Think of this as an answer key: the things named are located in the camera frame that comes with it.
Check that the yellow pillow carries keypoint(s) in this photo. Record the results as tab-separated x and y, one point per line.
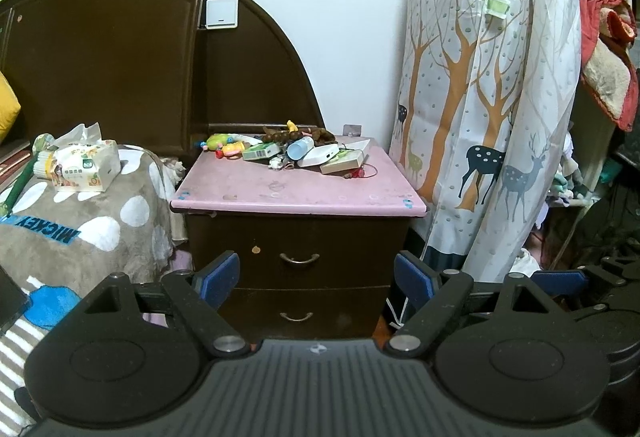
7	107

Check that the blue and white bottle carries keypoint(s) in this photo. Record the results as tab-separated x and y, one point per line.
300	148

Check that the grey spotted fleece blanket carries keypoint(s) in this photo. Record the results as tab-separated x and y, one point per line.
85	227

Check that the dark wooden nightstand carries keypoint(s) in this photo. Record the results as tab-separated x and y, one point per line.
300	192

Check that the grey metal bracket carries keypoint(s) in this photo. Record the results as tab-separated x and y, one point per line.
352	129

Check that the red and cream blanket pile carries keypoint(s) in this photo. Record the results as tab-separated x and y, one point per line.
607	47

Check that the white wall switch panel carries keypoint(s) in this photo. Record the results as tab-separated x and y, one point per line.
222	12

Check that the dark wooden headboard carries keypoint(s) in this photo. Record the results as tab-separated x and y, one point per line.
125	57

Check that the green rod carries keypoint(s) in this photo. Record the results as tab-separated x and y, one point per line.
17	189

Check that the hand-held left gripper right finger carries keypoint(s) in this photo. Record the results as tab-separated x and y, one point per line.
415	278

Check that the striped bedding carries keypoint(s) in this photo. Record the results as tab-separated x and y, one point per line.
12	157

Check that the pile of pale clothes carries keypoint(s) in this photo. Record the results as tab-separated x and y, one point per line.
567	182

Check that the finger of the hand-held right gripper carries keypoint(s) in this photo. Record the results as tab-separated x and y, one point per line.
555	279

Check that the orange and pink toy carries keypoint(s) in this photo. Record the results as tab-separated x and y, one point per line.
232	150

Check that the green and white clip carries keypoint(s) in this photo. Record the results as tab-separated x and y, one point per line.
496	7

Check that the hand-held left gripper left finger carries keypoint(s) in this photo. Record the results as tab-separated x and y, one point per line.
220	279

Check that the green and yellow toy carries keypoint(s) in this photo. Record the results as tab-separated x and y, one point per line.
219	142

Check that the deer print wardrobe cover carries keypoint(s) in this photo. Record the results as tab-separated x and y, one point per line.
480	117

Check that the beige flat box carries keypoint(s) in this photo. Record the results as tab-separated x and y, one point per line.
341	163

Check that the brown pouch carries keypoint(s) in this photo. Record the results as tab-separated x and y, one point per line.
320	135

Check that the small yellow charm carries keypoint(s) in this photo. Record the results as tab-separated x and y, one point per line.
291	126

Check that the green and white box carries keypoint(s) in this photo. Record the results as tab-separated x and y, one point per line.
261	151

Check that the soft tissue pack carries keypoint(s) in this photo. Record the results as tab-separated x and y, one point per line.
85	167

